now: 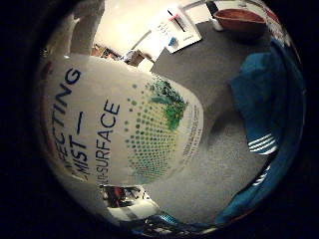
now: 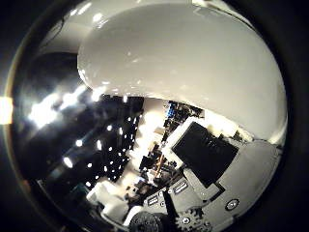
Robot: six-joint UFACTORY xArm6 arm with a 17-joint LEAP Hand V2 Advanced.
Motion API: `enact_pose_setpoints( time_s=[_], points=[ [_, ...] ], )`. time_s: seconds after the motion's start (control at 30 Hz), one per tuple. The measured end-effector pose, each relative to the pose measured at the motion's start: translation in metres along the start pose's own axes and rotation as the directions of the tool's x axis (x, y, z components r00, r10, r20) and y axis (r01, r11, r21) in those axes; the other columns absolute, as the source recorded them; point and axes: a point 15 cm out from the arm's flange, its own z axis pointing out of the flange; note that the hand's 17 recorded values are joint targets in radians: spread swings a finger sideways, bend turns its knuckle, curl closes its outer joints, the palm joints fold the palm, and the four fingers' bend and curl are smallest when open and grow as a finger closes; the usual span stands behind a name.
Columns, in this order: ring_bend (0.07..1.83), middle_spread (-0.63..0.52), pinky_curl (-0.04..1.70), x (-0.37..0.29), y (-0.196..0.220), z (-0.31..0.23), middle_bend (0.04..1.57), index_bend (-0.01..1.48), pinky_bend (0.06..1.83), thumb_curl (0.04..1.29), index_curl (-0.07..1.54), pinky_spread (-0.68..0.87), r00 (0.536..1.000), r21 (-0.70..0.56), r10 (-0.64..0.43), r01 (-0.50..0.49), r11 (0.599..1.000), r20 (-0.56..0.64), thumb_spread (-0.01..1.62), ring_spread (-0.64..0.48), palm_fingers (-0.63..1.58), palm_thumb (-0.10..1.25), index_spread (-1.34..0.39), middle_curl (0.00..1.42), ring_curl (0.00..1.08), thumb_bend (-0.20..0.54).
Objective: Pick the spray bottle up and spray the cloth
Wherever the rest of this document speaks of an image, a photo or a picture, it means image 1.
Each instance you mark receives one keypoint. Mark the white disinfecting mist spray bottle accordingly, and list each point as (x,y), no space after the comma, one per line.
(99,116)

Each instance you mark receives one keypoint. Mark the electronics board cluster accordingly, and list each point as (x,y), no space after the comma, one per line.
(104,51)

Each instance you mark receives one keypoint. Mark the brown wooden bowl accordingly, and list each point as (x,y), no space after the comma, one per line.
(239,20)

